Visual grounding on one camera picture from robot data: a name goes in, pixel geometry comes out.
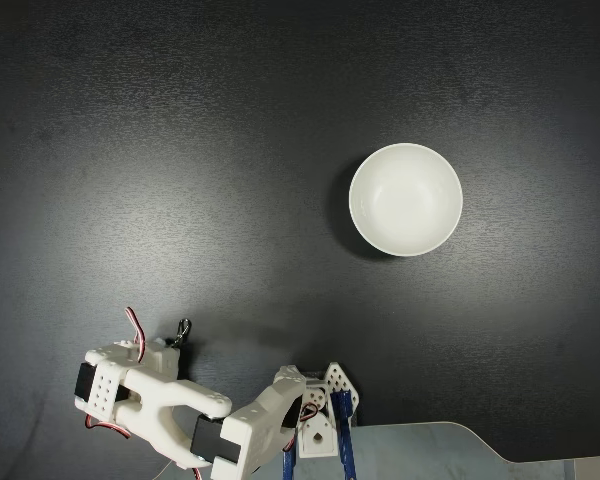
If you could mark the white bowl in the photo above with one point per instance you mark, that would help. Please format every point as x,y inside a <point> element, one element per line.
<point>405,200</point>

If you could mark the skyblue plush doll with keyring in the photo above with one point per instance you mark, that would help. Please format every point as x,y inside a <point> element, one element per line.
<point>182,331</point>

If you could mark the blue table clamp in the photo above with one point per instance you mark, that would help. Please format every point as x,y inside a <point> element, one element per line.
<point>287,460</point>
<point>347,440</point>

